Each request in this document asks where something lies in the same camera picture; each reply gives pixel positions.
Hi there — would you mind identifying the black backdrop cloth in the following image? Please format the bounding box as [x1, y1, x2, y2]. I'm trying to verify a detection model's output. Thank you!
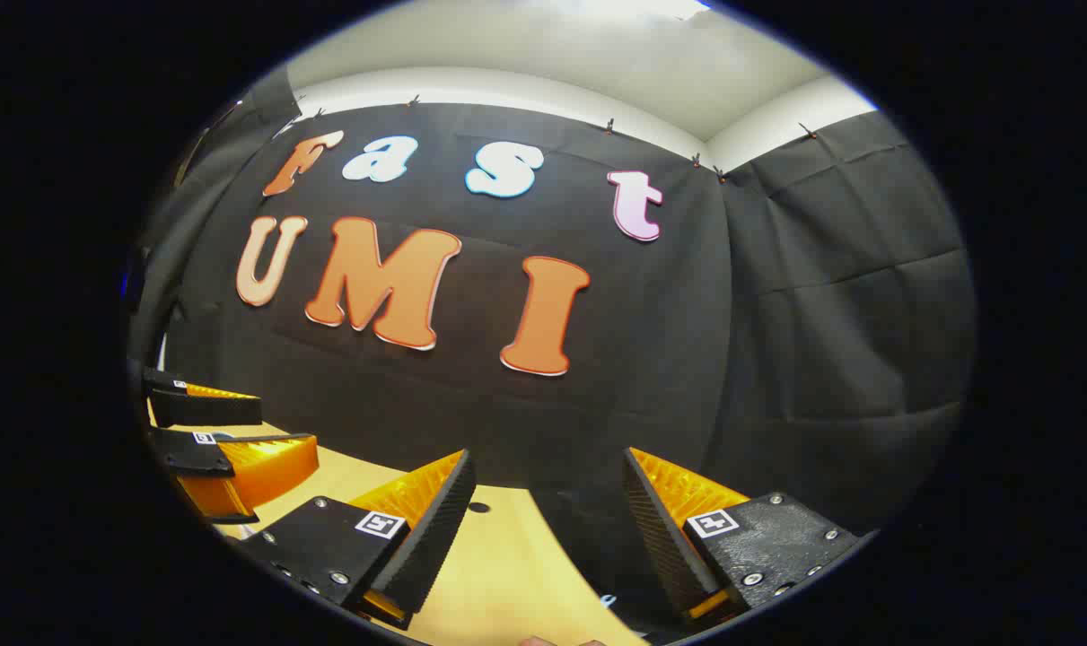
[130, 67, 979, 638]

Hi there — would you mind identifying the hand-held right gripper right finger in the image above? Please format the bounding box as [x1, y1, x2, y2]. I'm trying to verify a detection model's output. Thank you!
[621, 446, 874, 629]

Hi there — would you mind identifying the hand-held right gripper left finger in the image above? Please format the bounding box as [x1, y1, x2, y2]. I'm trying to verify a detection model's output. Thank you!
[238, 449, 478, 631]

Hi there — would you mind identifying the wooden desktop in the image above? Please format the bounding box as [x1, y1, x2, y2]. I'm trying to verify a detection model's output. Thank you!
[148, 395, 647, 646]

